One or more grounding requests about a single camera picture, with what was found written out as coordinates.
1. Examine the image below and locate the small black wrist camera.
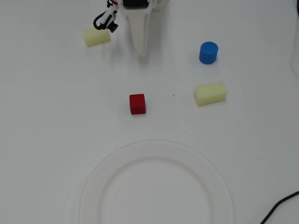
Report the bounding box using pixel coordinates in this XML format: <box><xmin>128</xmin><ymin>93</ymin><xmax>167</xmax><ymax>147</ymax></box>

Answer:
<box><xmin>102</xmin><ymin>9</ymin><xmax>120</xmax><ymax>34</ymax></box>

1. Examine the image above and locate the pale yellow rectangular block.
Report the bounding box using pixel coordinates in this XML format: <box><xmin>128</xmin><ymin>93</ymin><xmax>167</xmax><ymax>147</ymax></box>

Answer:
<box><xmin>193</xmin><ymin>81</ymin><xmax>228</xmax><ymax>107</ymax></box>
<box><xmin>83</xmin><ymin>27</ymin><xmax>111</xmax><ymax>48</ymax></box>

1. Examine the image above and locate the black camera cable loop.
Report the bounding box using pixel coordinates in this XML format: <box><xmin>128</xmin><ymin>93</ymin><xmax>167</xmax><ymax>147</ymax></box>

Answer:
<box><xmin>93</xmin><ymin>10</ymin><xmax>112</xmax><ymax>31</ymax></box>

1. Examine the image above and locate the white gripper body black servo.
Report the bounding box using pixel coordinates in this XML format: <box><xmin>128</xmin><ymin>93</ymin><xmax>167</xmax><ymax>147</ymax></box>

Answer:
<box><xmin>118</xmin><ymin>0</ymin><xmax>169</xmax><ymax>13</ymax></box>

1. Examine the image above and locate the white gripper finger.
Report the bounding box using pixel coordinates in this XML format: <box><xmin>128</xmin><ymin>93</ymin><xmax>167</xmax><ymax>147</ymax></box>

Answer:
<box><xmin>120</xmin><ymin>7</ymin><xmax>150</xmax><ymax>57</ymax></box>
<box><xmin>145</xmin><ymin>10</ymin><xmax>153</xmax><ymax>56</ymax></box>

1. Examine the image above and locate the red cube block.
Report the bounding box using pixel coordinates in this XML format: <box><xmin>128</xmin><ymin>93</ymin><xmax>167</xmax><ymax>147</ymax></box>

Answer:
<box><xmin>129</xmin><ymin>93</ymin><xmax>147</xmax><ymax>115</ymax></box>

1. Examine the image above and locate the white round plate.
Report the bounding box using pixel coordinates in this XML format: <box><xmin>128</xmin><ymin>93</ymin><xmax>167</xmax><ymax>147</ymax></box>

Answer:
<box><xmin>78</xmin><ymin>139</ymin><xmax>235</xmax><ymax>224</ymax></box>

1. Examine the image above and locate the blue ribbed cylinder block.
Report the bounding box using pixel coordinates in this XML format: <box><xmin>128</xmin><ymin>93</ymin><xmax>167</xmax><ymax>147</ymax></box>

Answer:
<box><xmin>199</xmin><ymin>41</ymin><xmax>219</xmax><ymax>65</ymax></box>

